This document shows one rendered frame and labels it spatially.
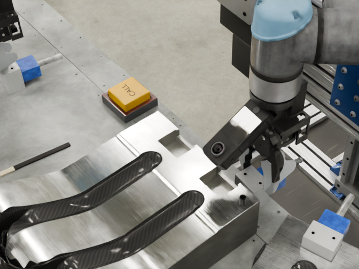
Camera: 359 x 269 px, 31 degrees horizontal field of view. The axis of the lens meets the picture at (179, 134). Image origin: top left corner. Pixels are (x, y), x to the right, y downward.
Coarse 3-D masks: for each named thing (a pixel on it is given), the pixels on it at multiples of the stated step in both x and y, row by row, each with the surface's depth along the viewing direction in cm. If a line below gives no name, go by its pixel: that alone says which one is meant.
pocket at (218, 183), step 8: (216, 168) 106; (208, 176) 105; (216, 176) 107; (224, 176) 106; (208, 184) 106; (216, 184) 106; (224, 184) 106; (232, 184) 104; (216, 192) 105; (224, 192) 105
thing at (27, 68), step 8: (32, 56) 133; (56, 56) 134; (16, 64) 129; (24, 64) 131; (32, 64) 131; (40, 64) 133; (0, 72) 130; (8, 72) 128; (16, 72) 129; (24, 72) 130; (32, 72) 131; (40, 72) 132; (8, 80) 129; (16, 80) 130; (24, 80) 131; (8, 88) 130; (16, 88) 131; (24, 88) 132
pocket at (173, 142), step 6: (174, 132) 111; (162, 138) 110; (168, 138) 111; (174, 138) 112; (180, 138) 112; (162, 144) 111; (168, 144) 112; (174, 144) 112; (180, 144) 112; (186, 144) 111; (168, 150) 111; (174, 150) 111; (180, 150) 111; (186, 150) 111
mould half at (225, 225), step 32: (128, 128) 112; (160, 128) 111; (96, 160) 107; (128, 160) 107; (192, 160) 106; (0, 192) 97; (32, 192) 100; (64, 192) 102; (128, 192) 103; (160, 192) 102; (64, 224) 96; (96, 224) 98; (128, 224) 99; (192, 224) 98; (224, 224) 97; (256, 224) 105; (32, 256) 89; (160, 256) 95; (192, 256) 96; (224, 256) 104
